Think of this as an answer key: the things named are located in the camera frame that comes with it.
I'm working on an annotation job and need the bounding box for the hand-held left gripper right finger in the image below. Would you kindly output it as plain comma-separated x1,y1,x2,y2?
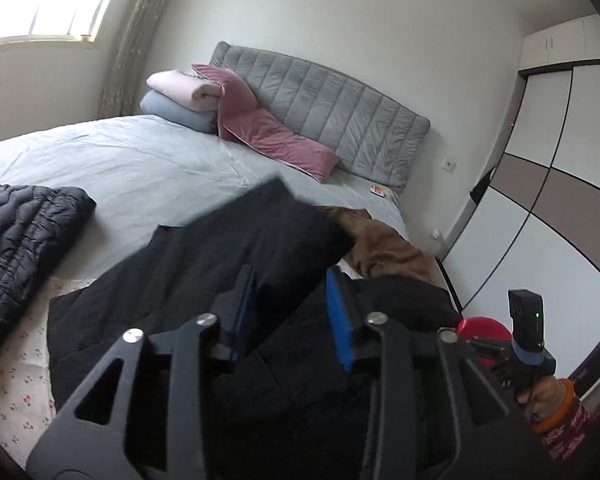
326,265,556,480

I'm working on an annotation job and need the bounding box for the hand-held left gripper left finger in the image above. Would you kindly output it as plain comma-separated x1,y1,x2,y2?
27,264,258,480

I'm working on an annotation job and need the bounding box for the black garment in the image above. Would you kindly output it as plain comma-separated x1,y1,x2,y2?
47,177,465,480

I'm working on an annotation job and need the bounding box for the person's right forearm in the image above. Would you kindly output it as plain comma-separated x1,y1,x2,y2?
540,401,600,462

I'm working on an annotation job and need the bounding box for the person's right hand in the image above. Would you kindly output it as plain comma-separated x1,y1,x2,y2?
516,376,581,434

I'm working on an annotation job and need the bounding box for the brown garment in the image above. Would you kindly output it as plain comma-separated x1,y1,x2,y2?
324,206,437,282

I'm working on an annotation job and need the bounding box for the white and taupe wardrobe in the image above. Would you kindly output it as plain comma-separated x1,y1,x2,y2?
439,57,600,378

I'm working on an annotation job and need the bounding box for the pink pillow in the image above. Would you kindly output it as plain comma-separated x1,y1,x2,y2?
190,63,341,184

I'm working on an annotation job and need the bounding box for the bed with grey sheet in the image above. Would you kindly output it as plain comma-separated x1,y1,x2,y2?
0,114,463,480

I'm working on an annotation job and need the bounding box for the light blue folded blanket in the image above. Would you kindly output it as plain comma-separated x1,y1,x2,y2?
139,90,220,135

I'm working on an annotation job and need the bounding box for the grey padded headboard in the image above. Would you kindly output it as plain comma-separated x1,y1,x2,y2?
208,41,431,194

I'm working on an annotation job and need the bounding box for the pink folded blanket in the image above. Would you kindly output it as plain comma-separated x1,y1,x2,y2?
146,70,224,114

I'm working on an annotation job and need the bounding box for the black quilted jacket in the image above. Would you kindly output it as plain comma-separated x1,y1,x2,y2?
0,183,97,363

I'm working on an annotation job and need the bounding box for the white floral sheet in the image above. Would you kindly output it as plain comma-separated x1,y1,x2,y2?
0,275,97,463

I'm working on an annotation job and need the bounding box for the white overhead cabinet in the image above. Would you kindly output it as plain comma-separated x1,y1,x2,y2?
518,13,600,73

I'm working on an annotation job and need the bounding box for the beige patterned curtain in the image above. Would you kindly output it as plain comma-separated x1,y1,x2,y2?
99,0,182,119

